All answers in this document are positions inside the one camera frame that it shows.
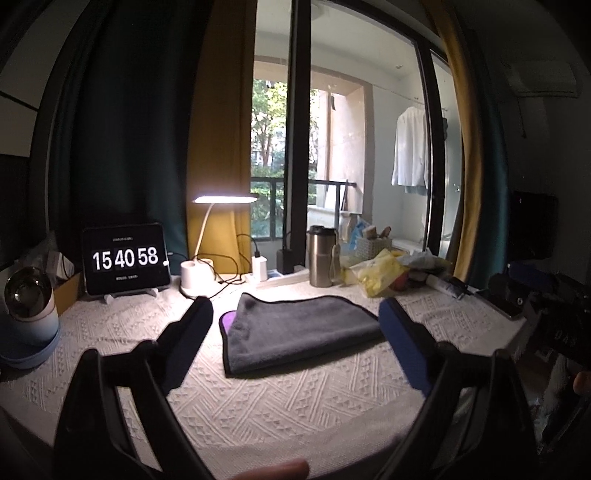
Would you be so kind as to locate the white round appliance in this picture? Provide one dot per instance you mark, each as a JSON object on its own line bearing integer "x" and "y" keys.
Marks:
{"x": 30, "y": 300}

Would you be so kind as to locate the person's left hand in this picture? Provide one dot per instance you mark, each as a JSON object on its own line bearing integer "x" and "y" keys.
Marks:
{"x": 274, "y": 470}

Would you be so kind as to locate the white plug charger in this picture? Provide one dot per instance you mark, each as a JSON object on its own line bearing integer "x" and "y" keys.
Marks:
{"x": 259, "y": 267}

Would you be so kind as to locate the dark green curtain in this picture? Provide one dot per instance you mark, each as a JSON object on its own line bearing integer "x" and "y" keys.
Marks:
{"x": 129, "y": 129}
{"x": 494, "y": 184}

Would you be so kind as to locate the black power adapter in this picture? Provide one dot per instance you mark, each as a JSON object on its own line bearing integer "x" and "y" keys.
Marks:
{"x": 285, "y": 262}

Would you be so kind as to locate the white tube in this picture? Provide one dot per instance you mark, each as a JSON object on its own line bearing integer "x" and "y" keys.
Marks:
{"x": 444, "y": 284}

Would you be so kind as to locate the grey towel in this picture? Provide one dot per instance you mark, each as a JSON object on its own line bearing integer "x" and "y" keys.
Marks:
{"x": 300, "y": 330}

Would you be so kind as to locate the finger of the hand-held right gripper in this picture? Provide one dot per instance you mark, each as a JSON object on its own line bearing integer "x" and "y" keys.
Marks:
{"x": 505, "y": 290}

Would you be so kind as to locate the black window frame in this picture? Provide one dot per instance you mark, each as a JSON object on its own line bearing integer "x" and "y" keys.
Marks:
{"x": 298, "y": 138}

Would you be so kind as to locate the yellow curtain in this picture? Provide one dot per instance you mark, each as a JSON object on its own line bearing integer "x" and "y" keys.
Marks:
{"x": 219, "y": 120}
{"x": 461, "y": 138}

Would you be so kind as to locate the stainless steel tumbler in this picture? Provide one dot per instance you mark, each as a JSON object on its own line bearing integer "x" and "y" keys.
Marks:
{"x": 322, "y": 258}

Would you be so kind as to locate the white knitted table cover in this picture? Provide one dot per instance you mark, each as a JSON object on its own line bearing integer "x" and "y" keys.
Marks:
{"x": 295, "y": 415}

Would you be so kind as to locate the white woven basket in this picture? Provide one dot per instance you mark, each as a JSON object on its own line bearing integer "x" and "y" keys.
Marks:
{"x": 373, "y": 247}

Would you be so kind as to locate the yellow plastic bag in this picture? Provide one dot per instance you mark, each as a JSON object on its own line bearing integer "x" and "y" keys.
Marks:
{"x": 378, "y": 272}

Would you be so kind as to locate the blue plastic bag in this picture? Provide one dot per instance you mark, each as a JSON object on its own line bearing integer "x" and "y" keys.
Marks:
{"x": 354, "y": 235}

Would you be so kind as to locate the person's right hand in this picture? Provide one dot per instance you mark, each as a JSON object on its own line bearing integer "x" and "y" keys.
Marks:
{"x": 583, "y": 384}

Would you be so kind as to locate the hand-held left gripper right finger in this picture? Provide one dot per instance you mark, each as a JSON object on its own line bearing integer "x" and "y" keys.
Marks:
{"x": 401, "y": 341}

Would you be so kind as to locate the white air conditioner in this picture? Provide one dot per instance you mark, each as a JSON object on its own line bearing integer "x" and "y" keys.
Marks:
{"x": 540, "y": 76}

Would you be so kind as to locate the white tablet stand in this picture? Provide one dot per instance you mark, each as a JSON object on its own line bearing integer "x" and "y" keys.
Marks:
{"x": 138, "y": 293}

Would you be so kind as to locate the white power strip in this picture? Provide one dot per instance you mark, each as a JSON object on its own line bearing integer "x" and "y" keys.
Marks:
{"x": 281, "y": 278}

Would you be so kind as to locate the blue round case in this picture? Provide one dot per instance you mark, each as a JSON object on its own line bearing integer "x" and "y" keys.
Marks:
{"x": 27, "y": 353}

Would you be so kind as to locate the cardboard box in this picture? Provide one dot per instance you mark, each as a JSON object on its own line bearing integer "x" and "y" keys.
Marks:
{"x": 64, "y": 286}

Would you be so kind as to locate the white hanging shirt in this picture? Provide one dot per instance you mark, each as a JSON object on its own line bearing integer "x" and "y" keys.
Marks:
{"x": 411, "y": 147}

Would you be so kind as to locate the black tablet with clock display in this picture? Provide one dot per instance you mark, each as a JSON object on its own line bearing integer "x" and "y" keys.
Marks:
{"x": 125, "y": 258}

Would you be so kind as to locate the white desk lamp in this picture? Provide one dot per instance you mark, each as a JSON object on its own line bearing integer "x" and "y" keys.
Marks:
{"x": 196, "y": 277}

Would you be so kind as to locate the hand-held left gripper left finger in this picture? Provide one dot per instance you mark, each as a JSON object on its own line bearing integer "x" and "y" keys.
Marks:
{"x": 191, "y": 333}

